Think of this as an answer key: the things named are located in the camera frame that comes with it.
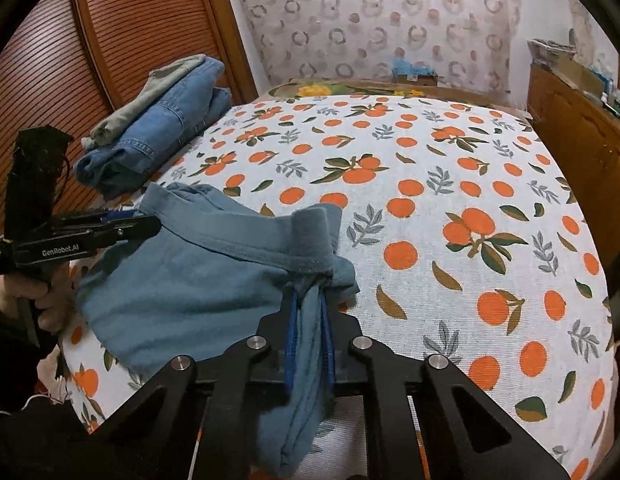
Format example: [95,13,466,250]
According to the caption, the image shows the teal blue shorts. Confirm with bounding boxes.
[76,183,357,478]

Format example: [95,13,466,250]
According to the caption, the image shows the person's left hand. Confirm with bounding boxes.
[0,263,75,333]

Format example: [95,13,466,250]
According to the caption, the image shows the folded blue denim jeans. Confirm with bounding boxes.
[74,55,231,200]

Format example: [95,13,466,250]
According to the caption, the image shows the folded grey-green pants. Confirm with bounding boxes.
[81,54,206,152]

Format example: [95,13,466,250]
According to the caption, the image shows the brown louvered wardrobe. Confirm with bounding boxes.
[0,0,257,233]

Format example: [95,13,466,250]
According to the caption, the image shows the orange print white sheet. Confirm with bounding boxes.
[36,93,619,480]

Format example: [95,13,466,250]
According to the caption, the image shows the circle pattern sheer curtain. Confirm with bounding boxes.
[240,0,522,98]

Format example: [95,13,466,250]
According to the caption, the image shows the cardboard box with blue bag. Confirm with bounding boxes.
[392,58,438,87]

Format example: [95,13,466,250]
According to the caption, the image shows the wooden sideboard cabinet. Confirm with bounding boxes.
[527,64,620,268]

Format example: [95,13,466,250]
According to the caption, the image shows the floral beige blanket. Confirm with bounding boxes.
[263,79,532,120]

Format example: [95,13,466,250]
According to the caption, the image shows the cardboard box on sideboard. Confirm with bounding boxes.
[553,56,605,99]

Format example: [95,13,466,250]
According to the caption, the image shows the stack of magazines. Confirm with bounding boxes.
[527,38,577,65]

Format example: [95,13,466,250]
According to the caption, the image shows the beige tied window curtain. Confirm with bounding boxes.
[568,0,595,68]

